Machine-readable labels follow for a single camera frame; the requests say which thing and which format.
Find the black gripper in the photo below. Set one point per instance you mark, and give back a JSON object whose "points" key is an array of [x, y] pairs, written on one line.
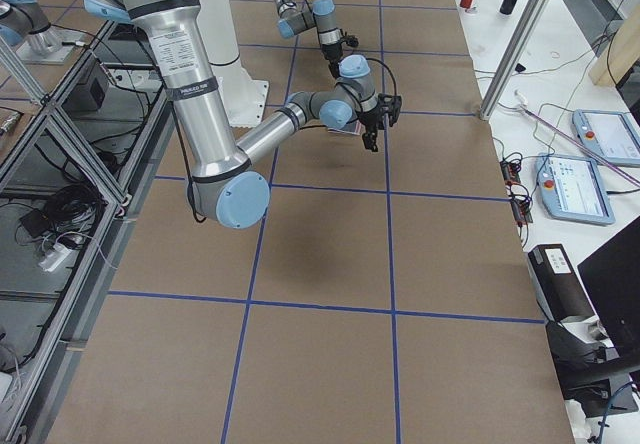
{"points": [[371, 122], [332, 58]]}

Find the pink towel with grey hem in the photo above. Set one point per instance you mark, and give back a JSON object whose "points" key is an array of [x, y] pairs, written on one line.
{"points": [[350, 129]]}

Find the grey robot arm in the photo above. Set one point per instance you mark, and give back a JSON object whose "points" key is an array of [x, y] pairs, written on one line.
{"points": [[295, 19], [219, 105]]}

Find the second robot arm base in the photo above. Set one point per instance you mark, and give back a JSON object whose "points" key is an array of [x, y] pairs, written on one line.
{"points": [[26, 27]]}

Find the white reach grabber tool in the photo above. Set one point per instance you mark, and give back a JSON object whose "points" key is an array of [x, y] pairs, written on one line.
{"points": [[523, 108]]}

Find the near blue teach pendant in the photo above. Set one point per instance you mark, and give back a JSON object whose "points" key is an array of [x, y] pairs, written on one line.
{"points": [[572, 189]]}

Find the blue teach pendant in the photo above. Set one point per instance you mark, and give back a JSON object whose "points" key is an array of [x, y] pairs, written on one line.
{"points": [[572, 189], [611, 135]]}

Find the far blue teach pendant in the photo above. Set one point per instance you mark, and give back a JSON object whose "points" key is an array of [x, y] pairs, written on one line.
{"points": [[611, 135]]}

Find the black power adapter box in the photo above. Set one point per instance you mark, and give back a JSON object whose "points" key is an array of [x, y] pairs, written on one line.
{"points": [[558, 288]]}

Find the black monitor with stand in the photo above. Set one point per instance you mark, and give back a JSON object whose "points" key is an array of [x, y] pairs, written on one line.
{"points": [[589, 373]]}

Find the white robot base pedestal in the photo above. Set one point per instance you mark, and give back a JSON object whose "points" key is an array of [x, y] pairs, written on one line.
{"points": [[244, 98]]}

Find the aluminium frame post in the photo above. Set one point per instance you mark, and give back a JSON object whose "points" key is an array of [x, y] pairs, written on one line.
{"points": [[513, 52]]}

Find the aluminium side frame rail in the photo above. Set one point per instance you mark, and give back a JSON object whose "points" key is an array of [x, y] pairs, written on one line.
{"points": [[75, 170]]}

